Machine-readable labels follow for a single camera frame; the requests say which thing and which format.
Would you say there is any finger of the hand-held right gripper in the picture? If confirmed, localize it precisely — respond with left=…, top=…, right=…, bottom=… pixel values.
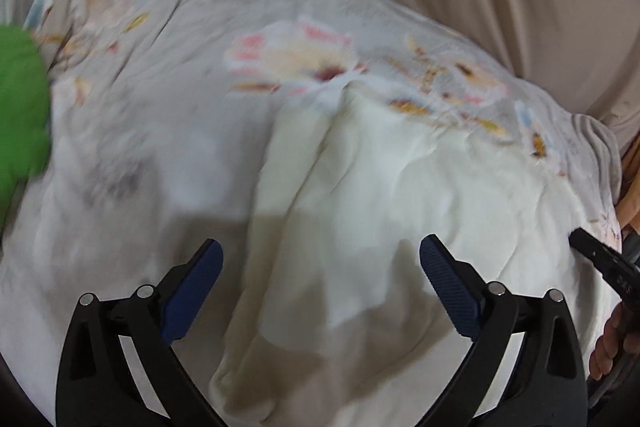
left=569, top=227, right=619, bottom=291

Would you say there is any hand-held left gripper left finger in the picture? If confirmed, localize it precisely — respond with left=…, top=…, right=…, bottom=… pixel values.
left=55, top=238, right=226, bottom=427

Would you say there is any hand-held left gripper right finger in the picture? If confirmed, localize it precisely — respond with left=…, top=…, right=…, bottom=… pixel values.
left=419, top=234, right=587, bottom=427

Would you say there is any cream quilted jacket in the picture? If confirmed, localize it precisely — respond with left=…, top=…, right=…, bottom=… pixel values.
left=209, top=89, right=608, bottom=427

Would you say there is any person's right hand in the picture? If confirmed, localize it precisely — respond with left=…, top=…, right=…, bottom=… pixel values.
left=589, top=303, right=630, bottom=381

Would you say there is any orange cloth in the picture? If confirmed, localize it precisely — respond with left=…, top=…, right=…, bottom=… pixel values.
left=619, top=146, right=640, bottom=230

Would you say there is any grey ribbed blanket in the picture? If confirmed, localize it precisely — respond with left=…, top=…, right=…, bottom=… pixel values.
left=570, top=113, right=623, bottom=210

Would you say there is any floral grey blanket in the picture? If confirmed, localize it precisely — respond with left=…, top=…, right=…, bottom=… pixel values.
left=0, top=0, right=626, bottom=427

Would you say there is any green pillow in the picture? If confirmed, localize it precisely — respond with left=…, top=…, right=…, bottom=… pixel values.
left=0, top=24, right=52, bottom=233

